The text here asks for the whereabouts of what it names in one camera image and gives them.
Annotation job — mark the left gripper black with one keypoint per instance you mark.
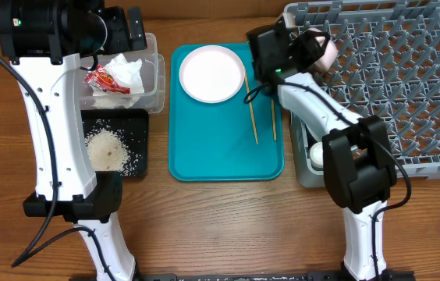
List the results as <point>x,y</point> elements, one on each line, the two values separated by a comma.
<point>122,42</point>

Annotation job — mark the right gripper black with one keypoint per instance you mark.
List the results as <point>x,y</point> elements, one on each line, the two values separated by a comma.
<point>302,44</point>

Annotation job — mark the pink bowl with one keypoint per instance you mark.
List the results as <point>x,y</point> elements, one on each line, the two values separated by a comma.
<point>331,50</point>

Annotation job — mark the white napkin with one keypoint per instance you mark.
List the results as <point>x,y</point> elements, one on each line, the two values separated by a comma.
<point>126,74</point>

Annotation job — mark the red snack wrapper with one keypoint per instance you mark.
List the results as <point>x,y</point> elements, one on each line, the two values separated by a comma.
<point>101,80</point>

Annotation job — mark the pink plate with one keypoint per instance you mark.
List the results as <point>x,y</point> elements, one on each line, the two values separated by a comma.
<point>212,74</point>

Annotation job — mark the cream cup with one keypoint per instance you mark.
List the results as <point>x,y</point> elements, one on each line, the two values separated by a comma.
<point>316,156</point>

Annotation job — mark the rice food scraps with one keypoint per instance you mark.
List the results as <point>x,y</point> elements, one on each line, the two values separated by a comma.
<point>109,149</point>

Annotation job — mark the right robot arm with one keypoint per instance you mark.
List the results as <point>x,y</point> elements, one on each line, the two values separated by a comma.
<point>357,162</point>

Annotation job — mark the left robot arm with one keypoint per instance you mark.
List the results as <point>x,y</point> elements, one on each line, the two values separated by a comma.
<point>43,43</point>

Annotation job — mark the grey dishwasher rack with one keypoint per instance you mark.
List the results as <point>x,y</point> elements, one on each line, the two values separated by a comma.
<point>388,65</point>

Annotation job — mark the clear plastic bin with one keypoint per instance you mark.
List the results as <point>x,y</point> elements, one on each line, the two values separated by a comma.
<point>152,73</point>

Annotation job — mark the wooden chopstick right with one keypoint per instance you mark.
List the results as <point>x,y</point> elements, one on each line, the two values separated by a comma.
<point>274,127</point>

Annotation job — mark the wooden chopstick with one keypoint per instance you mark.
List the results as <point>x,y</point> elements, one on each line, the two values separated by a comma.
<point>274,127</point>
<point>246,81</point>

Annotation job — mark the wooden chopstick left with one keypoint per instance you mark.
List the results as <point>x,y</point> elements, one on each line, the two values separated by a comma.
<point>246,81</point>

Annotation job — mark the black tray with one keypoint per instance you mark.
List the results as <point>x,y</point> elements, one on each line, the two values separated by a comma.
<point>135,121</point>

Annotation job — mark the teal serving tray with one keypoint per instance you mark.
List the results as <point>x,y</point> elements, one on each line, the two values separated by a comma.
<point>215,142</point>

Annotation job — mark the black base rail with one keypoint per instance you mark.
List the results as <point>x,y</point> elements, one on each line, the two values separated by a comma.
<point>341,275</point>

